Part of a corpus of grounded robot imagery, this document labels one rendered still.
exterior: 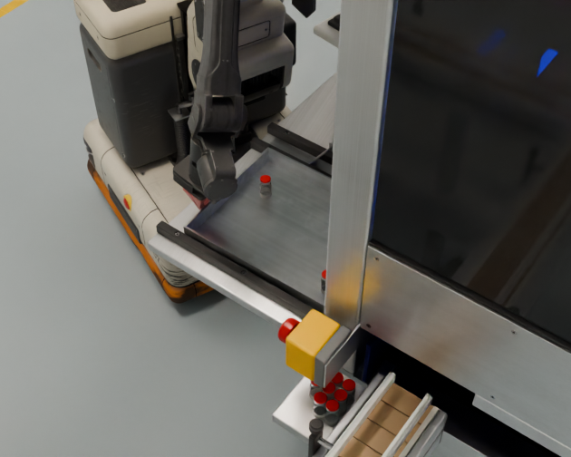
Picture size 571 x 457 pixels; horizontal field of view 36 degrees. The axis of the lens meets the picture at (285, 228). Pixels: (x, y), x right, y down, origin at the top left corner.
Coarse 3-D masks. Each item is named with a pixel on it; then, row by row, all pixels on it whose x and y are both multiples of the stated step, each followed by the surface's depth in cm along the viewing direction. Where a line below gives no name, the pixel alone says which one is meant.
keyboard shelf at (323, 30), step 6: (330, 18) 222; (318, 24) 220; (324, 24) 220; (318, 30) 219; (324, 30) 219; (330, 30) 219; (336, 30) 219; (324, 36) 218; (330, 36) 217; (336, 36) 217; (330, 42) 218; (336, 42) 216
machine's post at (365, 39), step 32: (352, 0) 94; (384, 0) 91; (352, 32) 97; (384, 32) 94; (352, 64) 100; (384, 64) 97; (352, 96) 103; (384, 96) 101; (352, 128) 106; (352, 160) 110; (352, 192) 114; (352, 224) 118; (352, 256) 123; (352, 288) 128; (352, 320) 133
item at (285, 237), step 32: (256, 160) 172; (288, 160) 172; (256, 192) 170; (288, 192) 170; (320, 192) 170; (192, 224) 162; (224, 224) 165; (256, 224) 165; (288, 224) 165; (320, 224) 165; (224, 256) 158; (256, 256) 160; (288, 256) 160; (320, 256) 160; (288, 288) 152; (320, 288) 155
